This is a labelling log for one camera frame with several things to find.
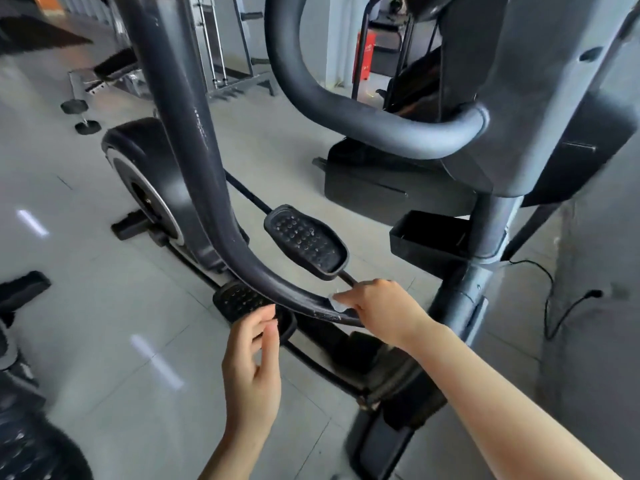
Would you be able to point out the person's left hand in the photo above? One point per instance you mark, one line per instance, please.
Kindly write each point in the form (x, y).
(252, 380)

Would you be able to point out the person's right hand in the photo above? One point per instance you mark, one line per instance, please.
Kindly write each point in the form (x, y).
(385, 310)

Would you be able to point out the black elliptical machine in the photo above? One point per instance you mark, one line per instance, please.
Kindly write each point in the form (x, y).
(200, 145)
(30, 395)

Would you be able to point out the person's right forearm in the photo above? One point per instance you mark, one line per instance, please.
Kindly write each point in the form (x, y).
(500, 410)

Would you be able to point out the red fire extinguisher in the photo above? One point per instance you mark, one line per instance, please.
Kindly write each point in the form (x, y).
(366, 55)

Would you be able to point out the small black dumbbell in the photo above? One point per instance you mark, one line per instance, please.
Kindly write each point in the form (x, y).
(78, 110)

